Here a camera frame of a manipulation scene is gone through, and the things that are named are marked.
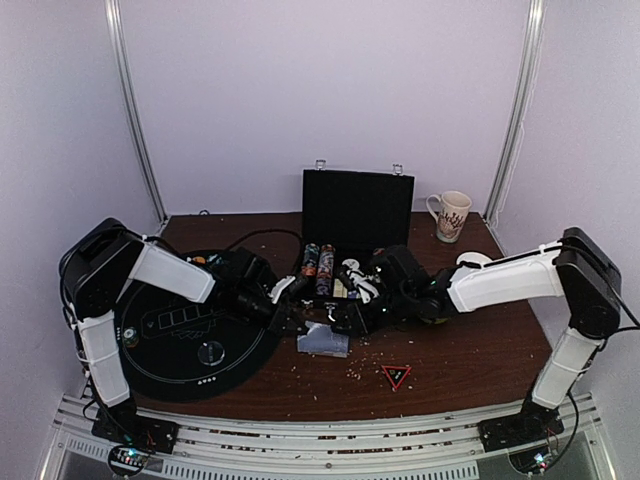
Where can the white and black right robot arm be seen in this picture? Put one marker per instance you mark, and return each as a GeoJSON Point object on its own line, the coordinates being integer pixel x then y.
{"type": "Point", "coordinates": [573, 268]}

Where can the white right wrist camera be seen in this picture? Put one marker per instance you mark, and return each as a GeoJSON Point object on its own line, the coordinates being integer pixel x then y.
{"type": "Point", "coordinates": [361, 285]}

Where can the blue checkered playing card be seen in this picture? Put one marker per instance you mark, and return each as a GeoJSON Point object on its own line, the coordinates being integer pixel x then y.
{"type": "Point", "coordinates": [318, 330]}

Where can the left aluminium frame post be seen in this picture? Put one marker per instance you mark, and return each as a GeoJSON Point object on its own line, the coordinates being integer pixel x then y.
{"type": "Point", "coordinates": [116, 32]}

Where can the left green circuit board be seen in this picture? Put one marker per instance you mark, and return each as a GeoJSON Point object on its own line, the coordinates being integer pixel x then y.
{"type": "Point", "coordinates": [125, 460]}

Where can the white and orange bowl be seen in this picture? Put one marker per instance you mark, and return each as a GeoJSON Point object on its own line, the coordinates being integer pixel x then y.
{"type": "Point", "coordinates": [473, 259]}

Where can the cream patterned mug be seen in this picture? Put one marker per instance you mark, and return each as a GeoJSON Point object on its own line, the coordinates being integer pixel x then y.
{"type": "Point", "coordinates": [449, 211]}

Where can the white dealer button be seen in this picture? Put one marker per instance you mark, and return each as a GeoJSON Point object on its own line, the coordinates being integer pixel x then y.
{"type": "Point", "coordinates": [351, 263]}

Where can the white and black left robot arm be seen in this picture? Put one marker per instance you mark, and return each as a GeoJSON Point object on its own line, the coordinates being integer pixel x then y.
{"type": "Point", "coordinates": [94, 275]}

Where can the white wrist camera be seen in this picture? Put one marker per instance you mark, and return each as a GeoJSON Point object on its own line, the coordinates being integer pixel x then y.
{"type": "Point", "coordinates": [361, 285]}
{"type": "Point", "coordinates": [280, 287]}

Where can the green circuit board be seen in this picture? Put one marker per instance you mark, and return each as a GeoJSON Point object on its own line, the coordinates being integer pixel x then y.
{"type": "Point", "coordinates": [534, 461]}
{"type": "Point", "coordinates": [125, 460]}

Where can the aluminium front rail base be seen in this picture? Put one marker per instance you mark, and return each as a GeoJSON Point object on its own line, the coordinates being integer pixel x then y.
{"type": "Point", "coordinates": [437, 446]}

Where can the poker chip row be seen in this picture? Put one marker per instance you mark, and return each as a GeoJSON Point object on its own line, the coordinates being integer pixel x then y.
{"type": "Point", "coordinates": [324, 274]}
{"type": "Point", "coordinates": [310, 260]}

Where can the aluminium frame post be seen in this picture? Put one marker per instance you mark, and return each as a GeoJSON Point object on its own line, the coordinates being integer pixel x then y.
{"type": "Point", "coordinates": [515, 129]}
{"type": "Point", "coordinates": [116, 32]}

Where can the left inner poker chip row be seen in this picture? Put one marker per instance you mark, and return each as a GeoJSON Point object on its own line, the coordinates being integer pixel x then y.
{"type": "Point", "coordinates": [324, 274]}

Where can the right aluminium frame post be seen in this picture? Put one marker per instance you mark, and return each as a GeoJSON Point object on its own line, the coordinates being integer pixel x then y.
{"type": "Point", "coordinates": [515, 129]}

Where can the red and black triangle card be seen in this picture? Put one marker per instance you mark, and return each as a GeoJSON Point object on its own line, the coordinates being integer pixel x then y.
{"type": "Point", "coordinates": [396, 375]}

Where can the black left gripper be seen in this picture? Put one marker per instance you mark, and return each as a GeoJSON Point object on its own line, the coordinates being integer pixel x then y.
{"type": "Point", "coordinates": [275, 320]}

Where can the round black poker mat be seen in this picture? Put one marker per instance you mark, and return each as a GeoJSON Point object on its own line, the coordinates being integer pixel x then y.
{"type": "Point", "coordinates": [174, 350]}

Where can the black poker chip case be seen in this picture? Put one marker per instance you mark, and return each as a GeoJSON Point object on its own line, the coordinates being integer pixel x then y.
{"type": "Point", "coordinates": [360, 214]}

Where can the grey card deck box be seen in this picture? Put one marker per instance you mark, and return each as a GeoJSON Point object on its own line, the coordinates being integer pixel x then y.
{"type": "Point", "coordinates": [332, 346]}

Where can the cream card deck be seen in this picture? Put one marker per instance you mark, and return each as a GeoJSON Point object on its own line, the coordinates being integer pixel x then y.
{"type": "Point", "coordinates": [339, 290]}

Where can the right green circuit board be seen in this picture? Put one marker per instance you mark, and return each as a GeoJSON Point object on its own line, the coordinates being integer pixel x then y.
{"type": "Point", "coordinates": [534, 461]}

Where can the clear black round button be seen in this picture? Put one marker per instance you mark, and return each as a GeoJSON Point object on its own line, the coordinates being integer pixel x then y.
{"type": "Point", "coordinates": [211, 353]}

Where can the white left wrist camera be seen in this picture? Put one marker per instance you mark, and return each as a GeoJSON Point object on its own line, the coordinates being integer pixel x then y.
{"type": "Point", "coordinates": [280, 287]}

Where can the left outer poker chip row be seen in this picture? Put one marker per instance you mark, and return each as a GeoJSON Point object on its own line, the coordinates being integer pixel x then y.
{"type": "Point", "coordinates": [310, 260]}

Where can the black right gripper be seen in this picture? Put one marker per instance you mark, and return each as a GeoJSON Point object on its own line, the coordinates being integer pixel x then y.
{"type": "Point", "coordinates": [361, 315]}

